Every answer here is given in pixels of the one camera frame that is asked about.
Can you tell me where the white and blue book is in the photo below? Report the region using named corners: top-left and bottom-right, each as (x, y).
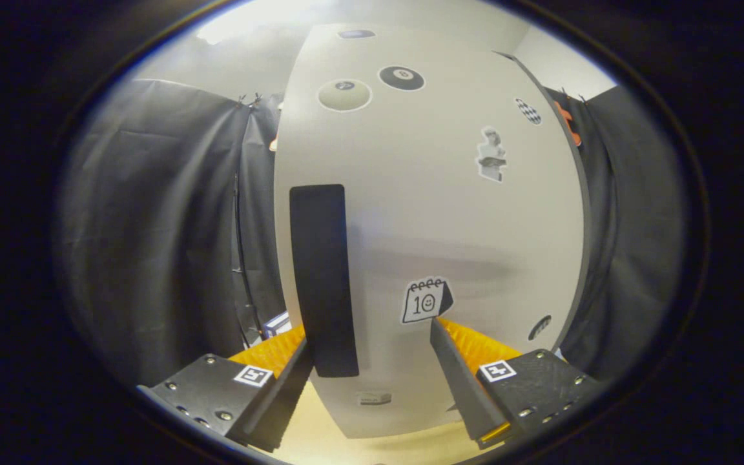
top-left (261, 311), bottom-right (292, 340)

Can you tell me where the black door handle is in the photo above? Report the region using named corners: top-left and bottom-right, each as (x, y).
top-left (289, 184), bottom-right (360, 378)

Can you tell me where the black backdrop cloth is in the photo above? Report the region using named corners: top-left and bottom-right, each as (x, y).
top-left (56, 77), bottom-right (686, 388)

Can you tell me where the white cabinet door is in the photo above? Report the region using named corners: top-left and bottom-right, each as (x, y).
top-left (272, 23), bottom-right (587, 440)

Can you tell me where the dark grey cabinet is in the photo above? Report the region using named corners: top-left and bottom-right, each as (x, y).
top-left (495, 50), bottom-right (592, 353)

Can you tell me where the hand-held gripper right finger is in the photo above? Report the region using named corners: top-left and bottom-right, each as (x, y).
top-left (429, 316), bottom-right (605, 451)

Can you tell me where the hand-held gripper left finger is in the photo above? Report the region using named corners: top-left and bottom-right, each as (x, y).
top-left (138, 323), bottom-right (315, 453)

